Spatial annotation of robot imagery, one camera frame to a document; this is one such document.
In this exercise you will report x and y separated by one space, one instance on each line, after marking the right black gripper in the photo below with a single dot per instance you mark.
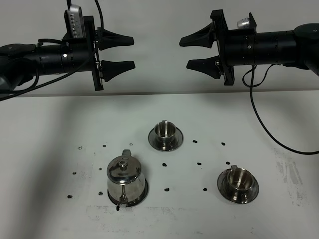
235 47

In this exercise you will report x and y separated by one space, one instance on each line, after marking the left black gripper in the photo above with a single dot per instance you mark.
82 54

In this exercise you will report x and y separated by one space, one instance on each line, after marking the stainless steel teapot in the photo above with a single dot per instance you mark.
124 169

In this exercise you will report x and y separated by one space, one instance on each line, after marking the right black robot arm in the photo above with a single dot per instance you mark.
297 48

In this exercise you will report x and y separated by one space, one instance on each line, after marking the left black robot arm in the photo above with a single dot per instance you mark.
21 63

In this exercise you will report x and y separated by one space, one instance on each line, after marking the far stainless steel teacup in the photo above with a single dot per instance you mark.
165 130

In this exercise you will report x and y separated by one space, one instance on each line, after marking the stainless steel teacup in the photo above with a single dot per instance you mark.
239 179
165 130

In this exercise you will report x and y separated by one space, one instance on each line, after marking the near stainless steel teacup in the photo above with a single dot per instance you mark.
239 179

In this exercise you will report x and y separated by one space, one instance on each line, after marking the teapot steel saucer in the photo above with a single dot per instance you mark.
128 195

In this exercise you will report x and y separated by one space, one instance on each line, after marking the far steel saucer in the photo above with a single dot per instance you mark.
165 145

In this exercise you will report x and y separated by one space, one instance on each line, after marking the near steel saucer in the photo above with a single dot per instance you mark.
238 197

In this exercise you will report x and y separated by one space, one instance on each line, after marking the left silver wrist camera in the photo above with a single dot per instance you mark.
74 22

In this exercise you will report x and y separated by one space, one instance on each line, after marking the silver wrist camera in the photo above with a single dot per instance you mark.
74 22
244 23

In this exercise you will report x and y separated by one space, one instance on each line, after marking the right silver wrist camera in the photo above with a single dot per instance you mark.
244 23

